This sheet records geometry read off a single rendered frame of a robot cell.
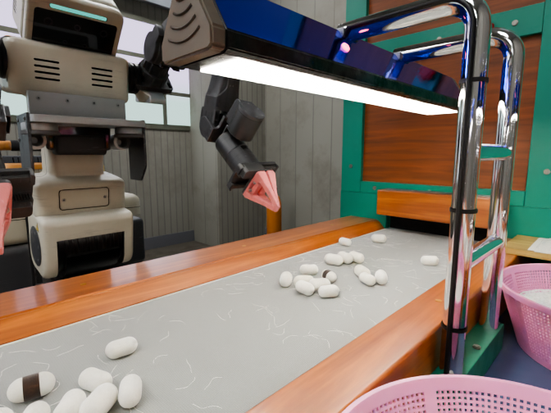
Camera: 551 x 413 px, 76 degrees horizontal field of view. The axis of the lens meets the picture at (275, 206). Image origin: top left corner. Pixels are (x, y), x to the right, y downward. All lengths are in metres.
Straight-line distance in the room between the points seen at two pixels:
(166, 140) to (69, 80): 2.81
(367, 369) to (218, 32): 0.32
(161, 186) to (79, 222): 2.81
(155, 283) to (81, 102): 0.58
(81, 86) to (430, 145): 0.91
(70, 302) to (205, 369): 0.23
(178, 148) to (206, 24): 3.58
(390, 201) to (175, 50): 0.77
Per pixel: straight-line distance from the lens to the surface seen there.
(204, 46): 0.31
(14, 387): 0.41
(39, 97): 1.01
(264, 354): 0.42
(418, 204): 0.97
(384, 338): 0.42
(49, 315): 0.55
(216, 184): 3.59
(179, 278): 0.61
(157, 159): 3.77
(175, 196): 3.88
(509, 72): 0.56
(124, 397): 0.36
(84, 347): 0.49
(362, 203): 1.12
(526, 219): 0.97
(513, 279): 0.72
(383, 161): 1.09
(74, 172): 1.08
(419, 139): 1.05
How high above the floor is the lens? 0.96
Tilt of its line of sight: 9 degrees down
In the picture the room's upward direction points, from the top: straight up
